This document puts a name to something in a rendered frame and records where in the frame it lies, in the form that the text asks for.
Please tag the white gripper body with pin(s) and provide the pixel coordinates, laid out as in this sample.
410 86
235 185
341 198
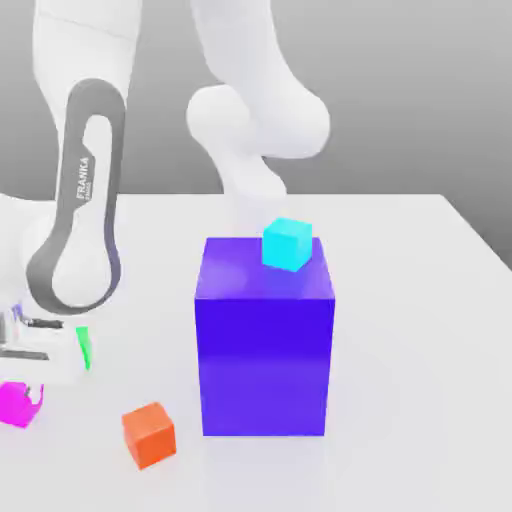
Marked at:
60 362

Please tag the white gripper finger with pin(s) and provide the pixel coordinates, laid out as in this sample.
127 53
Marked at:
36 394

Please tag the small magenta cube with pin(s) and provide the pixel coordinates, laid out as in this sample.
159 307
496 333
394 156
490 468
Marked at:
14 404

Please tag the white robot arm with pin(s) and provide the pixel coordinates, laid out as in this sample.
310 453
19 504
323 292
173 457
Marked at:
92 48

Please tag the small orange cube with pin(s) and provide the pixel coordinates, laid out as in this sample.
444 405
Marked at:
148 436

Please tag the small cyan cube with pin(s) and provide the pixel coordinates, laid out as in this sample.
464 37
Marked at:
286 244

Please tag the large purple box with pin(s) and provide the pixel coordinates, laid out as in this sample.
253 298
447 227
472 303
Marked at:
264 360

